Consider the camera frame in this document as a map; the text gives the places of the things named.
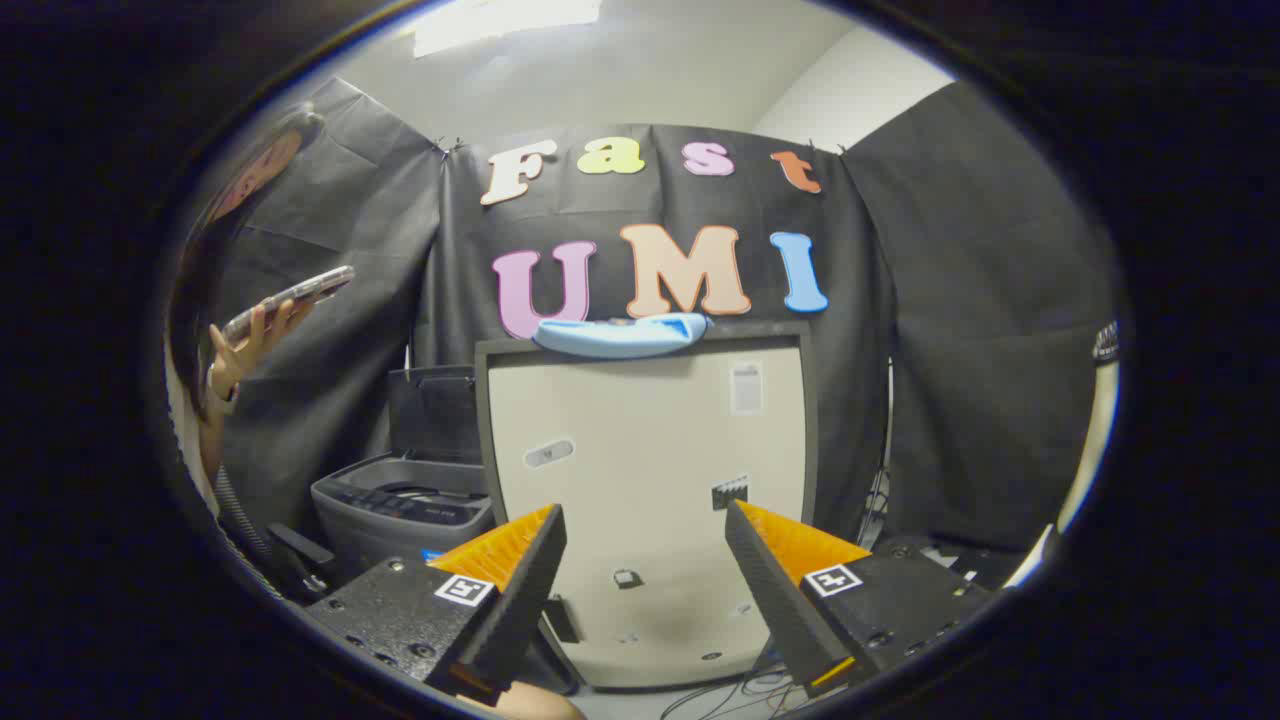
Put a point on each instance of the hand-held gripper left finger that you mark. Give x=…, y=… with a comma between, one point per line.
x=520, y=600

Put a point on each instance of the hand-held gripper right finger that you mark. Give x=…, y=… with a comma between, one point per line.
x=775, y=600

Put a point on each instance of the grey washing machine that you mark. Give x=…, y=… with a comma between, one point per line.
x=400, y=525

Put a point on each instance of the dark washing machine lid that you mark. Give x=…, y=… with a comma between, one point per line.
x=435, y=415

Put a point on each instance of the light blue garment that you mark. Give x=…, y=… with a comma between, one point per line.
x=620, y=335

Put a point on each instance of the dark object with white bits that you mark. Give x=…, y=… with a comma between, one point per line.
x=960, y=562

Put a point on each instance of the black angular object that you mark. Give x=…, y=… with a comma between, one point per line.
x=300, y=560

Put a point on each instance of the black backdrop cloth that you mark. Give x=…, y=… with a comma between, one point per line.
x=950, y=300

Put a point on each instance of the white curved object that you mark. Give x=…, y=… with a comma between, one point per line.
x=1095, y=440

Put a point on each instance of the smartphone in clear case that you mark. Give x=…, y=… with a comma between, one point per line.
x=290, y=297

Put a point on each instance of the ceiling light panel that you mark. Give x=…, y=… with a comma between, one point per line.
x=500, y=25

